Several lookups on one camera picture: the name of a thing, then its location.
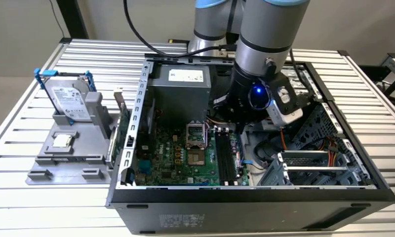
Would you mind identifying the black RAM slot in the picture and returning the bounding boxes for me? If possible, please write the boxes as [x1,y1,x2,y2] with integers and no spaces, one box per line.
[223,127,240,186]
[215,127,231,186]

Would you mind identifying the grey power supply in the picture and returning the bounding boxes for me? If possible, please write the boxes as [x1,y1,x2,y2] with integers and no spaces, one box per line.
[149,64,213,124]

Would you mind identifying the metal socket cover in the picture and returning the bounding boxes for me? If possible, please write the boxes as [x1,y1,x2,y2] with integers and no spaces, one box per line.
[185,120,206,150]

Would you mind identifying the CPU socket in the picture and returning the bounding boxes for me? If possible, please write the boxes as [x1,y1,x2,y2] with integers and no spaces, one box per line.
[186,149,206,167]

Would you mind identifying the black case fan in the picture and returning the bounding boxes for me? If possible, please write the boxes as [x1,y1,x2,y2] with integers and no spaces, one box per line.
[138,102,158,149]

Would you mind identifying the grey disk bay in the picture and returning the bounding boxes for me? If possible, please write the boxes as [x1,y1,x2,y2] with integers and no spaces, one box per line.
[259,138,371,186]

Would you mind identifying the green motherboard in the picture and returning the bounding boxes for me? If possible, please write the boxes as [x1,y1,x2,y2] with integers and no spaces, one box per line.
[133,123,251,187]

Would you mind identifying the green graphics card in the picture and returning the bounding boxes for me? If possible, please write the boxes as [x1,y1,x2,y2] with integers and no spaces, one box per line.
[106,86,133,171]

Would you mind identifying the blue expansion slot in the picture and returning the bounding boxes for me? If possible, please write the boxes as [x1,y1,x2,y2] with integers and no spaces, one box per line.
[157,181,208,187]

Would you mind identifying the black PC case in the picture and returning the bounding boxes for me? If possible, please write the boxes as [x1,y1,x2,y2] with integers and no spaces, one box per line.
[104,53,395,235]

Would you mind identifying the grey parts rack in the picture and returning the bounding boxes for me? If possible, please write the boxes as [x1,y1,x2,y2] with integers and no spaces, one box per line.
[25,92,118,187]

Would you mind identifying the hard disk in blue carrier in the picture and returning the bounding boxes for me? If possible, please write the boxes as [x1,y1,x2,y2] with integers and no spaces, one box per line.
[34,70,98,124]

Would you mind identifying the silver CPU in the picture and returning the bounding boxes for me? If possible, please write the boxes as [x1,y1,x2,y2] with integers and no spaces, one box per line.
[50,134,74,149]

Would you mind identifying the orange wire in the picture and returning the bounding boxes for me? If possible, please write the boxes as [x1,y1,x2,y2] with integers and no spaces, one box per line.
[279,126,287,152]

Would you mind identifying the black looped cable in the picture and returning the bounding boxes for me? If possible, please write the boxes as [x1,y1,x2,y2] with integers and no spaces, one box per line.
[252,139,283,171]

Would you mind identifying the red yellow wire bundle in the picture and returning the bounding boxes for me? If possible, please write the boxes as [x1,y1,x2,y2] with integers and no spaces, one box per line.
[317,136,341,171]

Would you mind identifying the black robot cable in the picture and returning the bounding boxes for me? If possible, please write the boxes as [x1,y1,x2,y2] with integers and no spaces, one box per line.
[122,0,239,56]

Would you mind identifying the black upright post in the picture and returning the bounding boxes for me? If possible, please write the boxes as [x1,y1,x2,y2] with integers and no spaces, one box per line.
[53,0,90,40]

